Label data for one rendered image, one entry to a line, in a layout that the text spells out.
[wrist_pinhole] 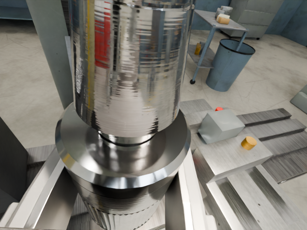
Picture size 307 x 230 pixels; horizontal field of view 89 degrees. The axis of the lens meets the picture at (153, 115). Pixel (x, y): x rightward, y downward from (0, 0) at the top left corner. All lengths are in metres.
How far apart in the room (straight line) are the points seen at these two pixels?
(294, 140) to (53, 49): 0.81
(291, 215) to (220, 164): 0.15
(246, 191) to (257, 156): 0.07
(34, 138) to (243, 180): 1.65
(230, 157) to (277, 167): 0.25
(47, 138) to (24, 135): 0.20
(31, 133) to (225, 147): 1.68
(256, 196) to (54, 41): 0.62
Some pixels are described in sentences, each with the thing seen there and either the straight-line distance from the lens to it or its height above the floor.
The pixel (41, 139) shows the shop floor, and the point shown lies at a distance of 1.73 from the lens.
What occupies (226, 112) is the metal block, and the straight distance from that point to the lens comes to 0.37.
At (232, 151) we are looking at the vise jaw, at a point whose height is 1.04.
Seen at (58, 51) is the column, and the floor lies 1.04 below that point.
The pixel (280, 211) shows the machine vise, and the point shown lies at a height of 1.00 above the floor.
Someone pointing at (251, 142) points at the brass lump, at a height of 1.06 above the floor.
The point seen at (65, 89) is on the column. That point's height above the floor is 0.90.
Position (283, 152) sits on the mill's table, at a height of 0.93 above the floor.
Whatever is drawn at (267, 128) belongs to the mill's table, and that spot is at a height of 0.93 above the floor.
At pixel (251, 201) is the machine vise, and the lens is 0.37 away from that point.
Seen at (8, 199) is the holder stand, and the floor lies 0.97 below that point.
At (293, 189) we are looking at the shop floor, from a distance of 2.02.
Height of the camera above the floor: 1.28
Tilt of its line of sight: 44 degrees down
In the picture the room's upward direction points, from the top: 12 degrees clockwise
